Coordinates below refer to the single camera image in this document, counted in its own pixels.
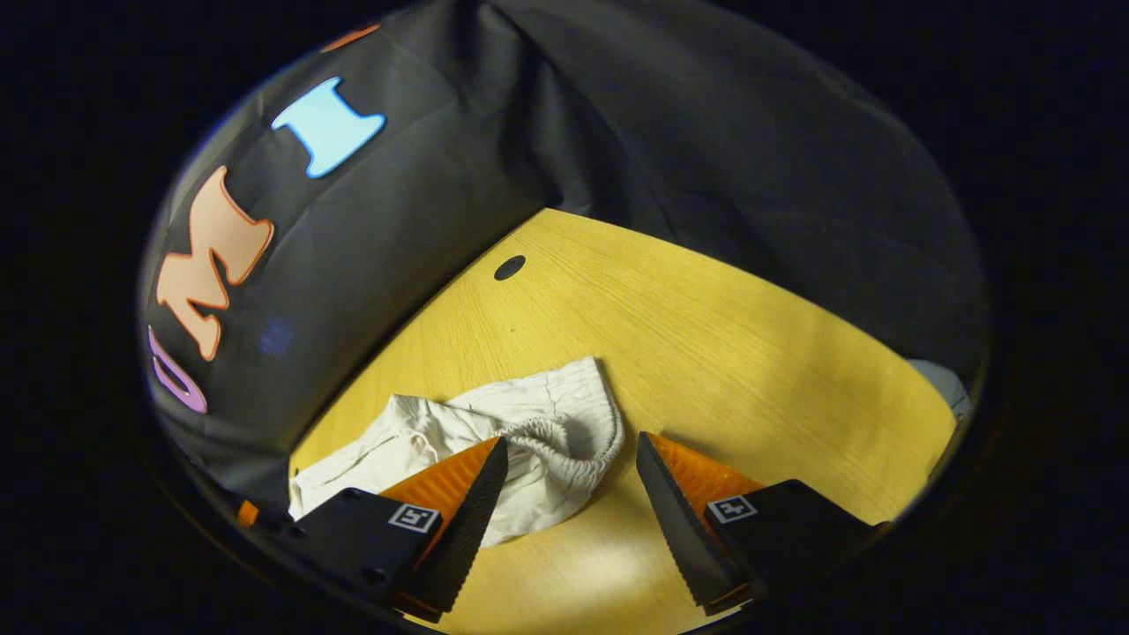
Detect black backdrop cloth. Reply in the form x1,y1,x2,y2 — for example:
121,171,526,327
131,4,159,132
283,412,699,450
137,0,993,521

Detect white jeans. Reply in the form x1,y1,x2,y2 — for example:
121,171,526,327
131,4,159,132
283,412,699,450
288,355,625,548

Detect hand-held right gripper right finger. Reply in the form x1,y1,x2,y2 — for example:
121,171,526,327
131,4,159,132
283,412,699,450
635,430,892,616

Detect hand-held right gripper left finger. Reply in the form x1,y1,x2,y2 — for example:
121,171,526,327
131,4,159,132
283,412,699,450
287,437,510,618

